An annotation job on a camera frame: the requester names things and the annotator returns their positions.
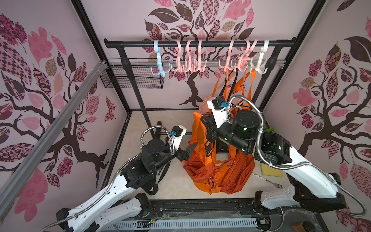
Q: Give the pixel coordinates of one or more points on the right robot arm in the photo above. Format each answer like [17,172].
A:
[240,123]

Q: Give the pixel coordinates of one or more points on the bright orange sling bag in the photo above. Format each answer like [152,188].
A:
[244,85]

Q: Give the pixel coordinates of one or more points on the white slotted cable duct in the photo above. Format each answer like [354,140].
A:
[179,224]

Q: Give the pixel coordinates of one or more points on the yellow sponge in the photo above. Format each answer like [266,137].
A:
[269,171]

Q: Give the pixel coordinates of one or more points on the pink plastic hook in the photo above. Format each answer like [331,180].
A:
[250,51]
[228,63]
[188,66]
[242,58]
[179,67]
[198,63]

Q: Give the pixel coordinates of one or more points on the black wire basket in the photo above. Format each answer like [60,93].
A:
[142,73]

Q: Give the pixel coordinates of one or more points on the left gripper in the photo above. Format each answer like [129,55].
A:
[185,154]

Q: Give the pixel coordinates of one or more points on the black sling bag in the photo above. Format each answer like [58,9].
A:
[229,84]

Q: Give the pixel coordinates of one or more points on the orange strap bag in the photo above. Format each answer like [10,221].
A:
[198,135]

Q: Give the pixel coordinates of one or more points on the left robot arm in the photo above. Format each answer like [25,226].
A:
[127,194]

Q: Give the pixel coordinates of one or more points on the dark orange backpack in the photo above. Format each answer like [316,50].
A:
[199,167]

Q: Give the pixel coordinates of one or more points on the metal fork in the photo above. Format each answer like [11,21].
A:
[273,183]

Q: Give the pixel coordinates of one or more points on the grey aluminium rail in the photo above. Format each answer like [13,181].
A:
[21,175]

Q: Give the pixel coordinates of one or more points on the white plastic hook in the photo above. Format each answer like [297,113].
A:
[260,65]

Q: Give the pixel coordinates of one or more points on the pink plastic hook rightmost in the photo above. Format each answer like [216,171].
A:
[250,51]

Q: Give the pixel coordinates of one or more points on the salmon pink sling bag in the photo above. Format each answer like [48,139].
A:
[221,87]

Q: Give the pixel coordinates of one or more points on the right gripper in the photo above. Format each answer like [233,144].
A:
[211,129]

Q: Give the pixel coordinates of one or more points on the light blue plastic hook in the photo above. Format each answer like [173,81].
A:
[161,71]

